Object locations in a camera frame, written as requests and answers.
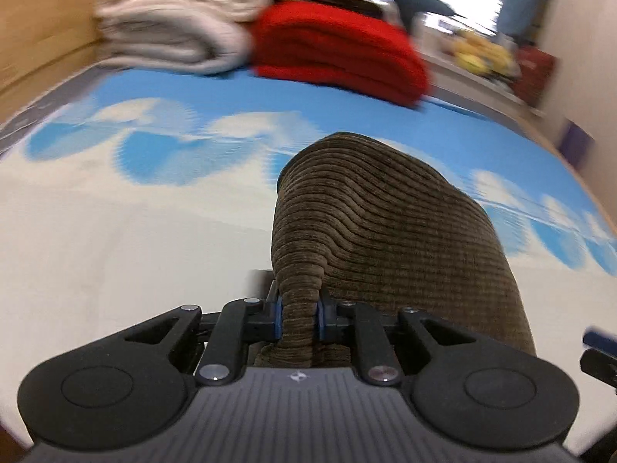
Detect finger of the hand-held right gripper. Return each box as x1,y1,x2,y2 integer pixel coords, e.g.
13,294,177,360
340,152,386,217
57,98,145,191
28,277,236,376
581,328,617,389

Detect cream folded quilt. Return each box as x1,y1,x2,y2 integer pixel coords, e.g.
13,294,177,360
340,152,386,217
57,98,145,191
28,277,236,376
94,0,268,75

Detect yellow duck plush toy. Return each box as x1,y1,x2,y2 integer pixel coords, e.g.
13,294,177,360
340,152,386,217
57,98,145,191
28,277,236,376
450,31,514,75

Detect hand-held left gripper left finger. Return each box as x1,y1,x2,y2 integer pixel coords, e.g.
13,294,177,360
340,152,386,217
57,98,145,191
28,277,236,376
108,282,283,387

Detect wooden headboard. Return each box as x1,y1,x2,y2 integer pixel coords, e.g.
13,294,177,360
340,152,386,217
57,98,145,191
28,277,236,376
0,0,114,102

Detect blue and white bed sheet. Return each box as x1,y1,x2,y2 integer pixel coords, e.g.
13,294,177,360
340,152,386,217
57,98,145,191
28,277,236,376
0,65,617,454

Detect red folded blanket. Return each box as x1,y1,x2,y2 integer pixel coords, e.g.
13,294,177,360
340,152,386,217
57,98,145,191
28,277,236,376
251,1,432,109

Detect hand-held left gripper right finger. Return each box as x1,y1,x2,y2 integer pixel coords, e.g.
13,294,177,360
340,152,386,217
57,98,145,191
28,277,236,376
315,289,487,387

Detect red patterned cushion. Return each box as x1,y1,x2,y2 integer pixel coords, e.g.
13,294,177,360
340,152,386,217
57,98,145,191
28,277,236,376
513,46,560,107

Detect blue curtain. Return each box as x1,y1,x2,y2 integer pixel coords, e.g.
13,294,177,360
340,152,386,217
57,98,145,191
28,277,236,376
496,0,550,42

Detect purple mat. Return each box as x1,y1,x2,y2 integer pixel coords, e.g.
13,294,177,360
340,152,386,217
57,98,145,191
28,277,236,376
559,120,593,162

